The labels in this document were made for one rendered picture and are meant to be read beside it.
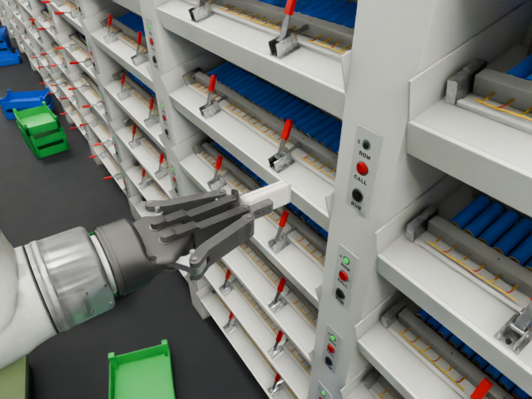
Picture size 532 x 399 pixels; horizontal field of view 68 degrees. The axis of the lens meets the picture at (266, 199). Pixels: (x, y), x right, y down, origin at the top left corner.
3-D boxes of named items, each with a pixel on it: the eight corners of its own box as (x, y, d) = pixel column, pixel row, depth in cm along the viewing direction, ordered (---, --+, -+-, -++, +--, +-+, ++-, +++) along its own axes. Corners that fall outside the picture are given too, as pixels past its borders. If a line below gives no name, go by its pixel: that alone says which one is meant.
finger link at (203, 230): (156, 231, 42) (161, 238, 41) (247, 198, 47) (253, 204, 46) (161, 258, 44) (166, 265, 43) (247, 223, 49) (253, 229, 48)
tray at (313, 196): (332, 237, 64) (325, 197, 58) (174, 108, 104) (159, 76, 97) (417, 170, 70) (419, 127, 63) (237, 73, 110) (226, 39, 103)
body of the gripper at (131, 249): (98, 265, 45) (173, 236, 50) (124, 316, 40) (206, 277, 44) (82, 214, 41) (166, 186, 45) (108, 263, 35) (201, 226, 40)
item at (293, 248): (322, 314, 77) (312, 275, 67) (184, 172, 116) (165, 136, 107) (395, 252, 82) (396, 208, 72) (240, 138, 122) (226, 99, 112)
